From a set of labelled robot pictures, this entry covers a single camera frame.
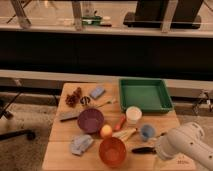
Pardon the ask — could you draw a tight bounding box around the black monitor base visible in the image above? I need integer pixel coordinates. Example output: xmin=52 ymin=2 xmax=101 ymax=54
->
xmin=123 ymin=0 xmax=204 ymax=29

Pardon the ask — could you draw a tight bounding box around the orange carrot toy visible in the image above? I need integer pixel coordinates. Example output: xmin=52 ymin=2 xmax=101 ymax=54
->
xmin=114 ymin=115 xmax=126 ymax=131

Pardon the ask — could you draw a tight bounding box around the grey flat scrub brush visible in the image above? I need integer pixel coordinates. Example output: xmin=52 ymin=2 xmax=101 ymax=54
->
xmin=59 ymin=112 xmax=79 ymax=122

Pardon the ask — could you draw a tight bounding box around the brown pine cone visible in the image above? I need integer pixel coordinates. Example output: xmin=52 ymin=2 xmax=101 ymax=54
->
xmin=65 ymin=87 xmax=82 ymax=107

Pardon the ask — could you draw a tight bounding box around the black office chair base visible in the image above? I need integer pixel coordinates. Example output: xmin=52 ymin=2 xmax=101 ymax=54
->
xmin=0 ymin=93 xmax=36 ymax=141

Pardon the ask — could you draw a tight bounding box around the wooden bamboo whisk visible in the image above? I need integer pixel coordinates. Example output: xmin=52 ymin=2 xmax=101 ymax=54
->
xmin=112 ymin=128 xmax=137 ymax=141

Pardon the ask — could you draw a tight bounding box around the white round container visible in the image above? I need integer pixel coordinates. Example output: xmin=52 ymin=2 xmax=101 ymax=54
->
xmin=126 ymin=106 xmax=142 ymax=124

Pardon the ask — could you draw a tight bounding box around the yellow red apple toy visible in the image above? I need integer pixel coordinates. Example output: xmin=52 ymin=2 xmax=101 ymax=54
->
xmin=100 ymin=125 xmax=112 ymax=138

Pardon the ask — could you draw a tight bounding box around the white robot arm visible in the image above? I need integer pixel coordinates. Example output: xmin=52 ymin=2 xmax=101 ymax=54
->
xmin=154 ymin=122 xmax=213 ymax=171

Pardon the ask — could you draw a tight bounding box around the purple plastic bowl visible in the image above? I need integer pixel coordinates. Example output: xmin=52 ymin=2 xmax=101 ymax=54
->
xmin=77 ymin=108 xmax=104 ymax=134

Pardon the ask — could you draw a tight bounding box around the light wooden spoon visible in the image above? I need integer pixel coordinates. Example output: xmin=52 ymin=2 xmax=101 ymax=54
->
xmin=96 ymin=98 xmax=117 ymax=108

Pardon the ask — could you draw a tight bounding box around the crumpled blue cloth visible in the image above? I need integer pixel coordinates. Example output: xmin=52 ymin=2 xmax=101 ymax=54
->
xmin=70 ymin=134 xmax=94 ymax=156

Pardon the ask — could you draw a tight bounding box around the green plastic tray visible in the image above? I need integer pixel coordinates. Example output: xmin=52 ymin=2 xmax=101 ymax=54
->
xmin=119 ymin=78 xmax=173 ymax=113

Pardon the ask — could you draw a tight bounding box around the blue sponge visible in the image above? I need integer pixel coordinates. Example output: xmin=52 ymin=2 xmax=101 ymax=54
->
xmin=89 ymin=86 xmax=105 ymax=100

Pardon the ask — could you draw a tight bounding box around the black white round object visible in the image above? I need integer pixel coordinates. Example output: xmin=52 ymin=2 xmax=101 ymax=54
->
xmin=80 ymin=96 xmax=91 ymax=106

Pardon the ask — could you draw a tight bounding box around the black handled brush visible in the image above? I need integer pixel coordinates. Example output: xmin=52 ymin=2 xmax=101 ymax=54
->
xmin=131 ymin=147 xmax=156 ymax=154

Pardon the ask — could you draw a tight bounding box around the red plastic bowl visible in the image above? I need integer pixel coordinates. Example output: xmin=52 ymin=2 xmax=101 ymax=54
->
xmin=99 ymin=137 xmax=126 ymax=167

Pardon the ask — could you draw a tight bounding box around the small blue cup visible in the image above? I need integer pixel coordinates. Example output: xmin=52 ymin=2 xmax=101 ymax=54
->
xmin=140 ymin=124 xmax=155 ymax=142

